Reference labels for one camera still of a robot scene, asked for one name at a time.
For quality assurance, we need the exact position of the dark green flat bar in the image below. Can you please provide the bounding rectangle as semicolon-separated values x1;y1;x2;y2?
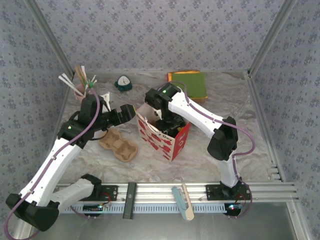
122;182;138;220

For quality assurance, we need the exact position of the aluminium side rail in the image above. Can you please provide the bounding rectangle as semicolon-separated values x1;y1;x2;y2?
246;72;287;182
41;72;76;183

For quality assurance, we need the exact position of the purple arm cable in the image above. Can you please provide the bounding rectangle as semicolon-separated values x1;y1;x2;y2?
3;89;101;240
157;81;256;219

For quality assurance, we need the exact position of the light blue plastic tool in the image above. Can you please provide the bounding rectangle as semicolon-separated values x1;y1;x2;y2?
171;187;191;221

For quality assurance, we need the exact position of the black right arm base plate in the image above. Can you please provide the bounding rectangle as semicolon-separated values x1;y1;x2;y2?
205;184;252;202

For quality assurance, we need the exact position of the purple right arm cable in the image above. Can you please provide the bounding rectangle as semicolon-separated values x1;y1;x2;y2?
157;81;256;219

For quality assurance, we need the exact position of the flat wooden stick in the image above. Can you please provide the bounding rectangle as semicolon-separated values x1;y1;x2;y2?
182;183;195;221

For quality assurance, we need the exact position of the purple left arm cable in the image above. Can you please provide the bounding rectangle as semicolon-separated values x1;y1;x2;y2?
3;89;101;240

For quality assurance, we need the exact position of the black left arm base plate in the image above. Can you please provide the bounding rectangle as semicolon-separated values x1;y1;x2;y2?
72;184;119;202

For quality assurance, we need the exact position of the light blue slotted cable duct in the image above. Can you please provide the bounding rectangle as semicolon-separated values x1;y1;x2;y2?
59;203;231;215

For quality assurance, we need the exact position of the aluminium frame post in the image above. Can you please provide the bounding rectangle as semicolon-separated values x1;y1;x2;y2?
23;0;76;76
247;0;300;76

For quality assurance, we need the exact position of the yellow red napkin stack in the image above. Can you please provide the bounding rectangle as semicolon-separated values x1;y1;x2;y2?
166;70;209;105

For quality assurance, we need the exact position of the brown pulp cup carrier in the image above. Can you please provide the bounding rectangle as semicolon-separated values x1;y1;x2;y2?
97;127;139;163

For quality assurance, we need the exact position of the teal alarm clock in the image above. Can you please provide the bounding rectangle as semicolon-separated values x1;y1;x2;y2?
114;74;133;93

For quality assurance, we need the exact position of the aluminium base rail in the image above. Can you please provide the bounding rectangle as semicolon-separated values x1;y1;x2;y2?
28;182;300;203

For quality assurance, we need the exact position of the red white paper gift bag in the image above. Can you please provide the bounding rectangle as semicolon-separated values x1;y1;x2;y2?
135;102;192;163

